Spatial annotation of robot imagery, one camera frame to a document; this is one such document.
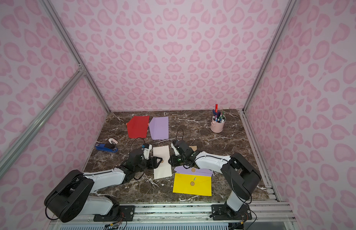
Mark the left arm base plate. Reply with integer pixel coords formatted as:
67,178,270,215
93,205,135,222

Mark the cream white envelope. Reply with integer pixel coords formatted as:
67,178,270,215
153,146,172,179

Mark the white tape dispenser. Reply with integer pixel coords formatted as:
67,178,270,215
108,138,118,145

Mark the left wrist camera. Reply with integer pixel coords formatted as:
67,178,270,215
142,143,153,160

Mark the red envelope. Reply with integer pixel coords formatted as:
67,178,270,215
127,116,150,139

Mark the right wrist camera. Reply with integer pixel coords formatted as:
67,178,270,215
171,143,180,156

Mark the aluminium mounting rail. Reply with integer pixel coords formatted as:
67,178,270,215
48,200,299,230

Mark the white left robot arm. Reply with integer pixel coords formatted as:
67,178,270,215
44,145,164,223

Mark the pink pen cup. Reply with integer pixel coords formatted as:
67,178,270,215
210,116,226,133

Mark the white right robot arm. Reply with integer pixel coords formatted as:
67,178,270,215
168,140,262,212

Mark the lilac envelope with butterfly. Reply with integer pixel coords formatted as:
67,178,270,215
149,117,169,140

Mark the yellow envelope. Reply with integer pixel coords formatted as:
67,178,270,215
173,173,212,196

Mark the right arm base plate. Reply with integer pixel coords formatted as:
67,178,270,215
210,204,252,222

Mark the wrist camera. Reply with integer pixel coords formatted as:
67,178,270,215
171,143,180,156
142,143,153,160

